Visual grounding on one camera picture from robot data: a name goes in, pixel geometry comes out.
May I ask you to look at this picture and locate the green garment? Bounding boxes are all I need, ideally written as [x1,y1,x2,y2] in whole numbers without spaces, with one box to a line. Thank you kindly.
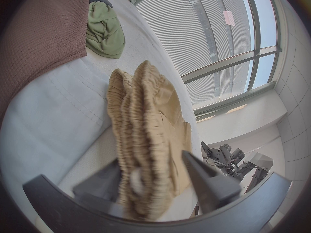
[86,1,126,59]

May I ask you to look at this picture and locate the tan shorts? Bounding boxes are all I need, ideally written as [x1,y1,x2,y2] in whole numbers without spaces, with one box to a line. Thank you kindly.
[107,60,193,221]

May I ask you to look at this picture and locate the bed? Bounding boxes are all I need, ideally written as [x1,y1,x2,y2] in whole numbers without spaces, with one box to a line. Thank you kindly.
[57,0,202,223]

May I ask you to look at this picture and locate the white garment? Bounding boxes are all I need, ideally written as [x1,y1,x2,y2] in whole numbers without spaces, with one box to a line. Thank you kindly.
[0,57,111,186]

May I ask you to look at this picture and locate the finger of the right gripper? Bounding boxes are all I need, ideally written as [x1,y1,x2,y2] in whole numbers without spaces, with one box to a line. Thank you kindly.
[201,141,211,158]

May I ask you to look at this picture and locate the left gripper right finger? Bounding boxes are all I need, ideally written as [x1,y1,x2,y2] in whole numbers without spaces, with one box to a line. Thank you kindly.
[182,150,241,214]

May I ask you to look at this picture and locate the brown garment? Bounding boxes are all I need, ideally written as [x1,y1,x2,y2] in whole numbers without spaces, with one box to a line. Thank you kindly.
[0,0,89,121]

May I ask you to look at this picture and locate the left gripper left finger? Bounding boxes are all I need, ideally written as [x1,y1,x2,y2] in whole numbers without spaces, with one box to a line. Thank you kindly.
[73,158,121,202]

